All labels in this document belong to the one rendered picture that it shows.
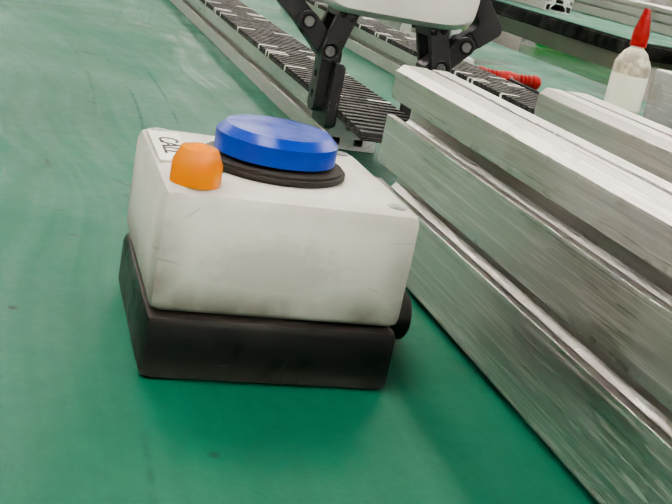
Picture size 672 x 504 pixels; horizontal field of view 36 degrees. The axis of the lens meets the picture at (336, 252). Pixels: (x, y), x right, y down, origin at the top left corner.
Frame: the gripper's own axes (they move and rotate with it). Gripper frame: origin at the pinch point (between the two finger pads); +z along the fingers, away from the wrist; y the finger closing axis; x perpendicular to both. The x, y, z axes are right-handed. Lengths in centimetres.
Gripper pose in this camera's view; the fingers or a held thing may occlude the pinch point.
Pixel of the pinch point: (371, 101)
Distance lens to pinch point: 65.5
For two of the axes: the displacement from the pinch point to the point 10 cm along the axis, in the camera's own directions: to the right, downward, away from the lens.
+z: -1.9, 9.4, 2.9
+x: 2.7, 3.4, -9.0
